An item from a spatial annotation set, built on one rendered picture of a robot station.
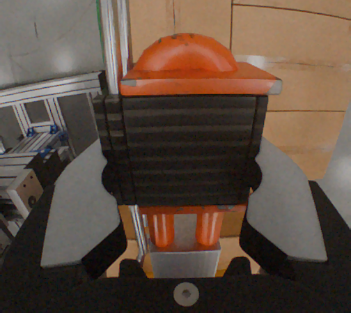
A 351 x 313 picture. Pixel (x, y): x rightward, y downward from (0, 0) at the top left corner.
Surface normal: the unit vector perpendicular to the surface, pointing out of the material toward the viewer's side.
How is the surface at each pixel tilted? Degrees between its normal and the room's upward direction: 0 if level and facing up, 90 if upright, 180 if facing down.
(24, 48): 0
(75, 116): 0
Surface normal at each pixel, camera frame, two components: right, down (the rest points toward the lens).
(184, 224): -0.01, -0.88
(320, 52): 0.01, 0.47
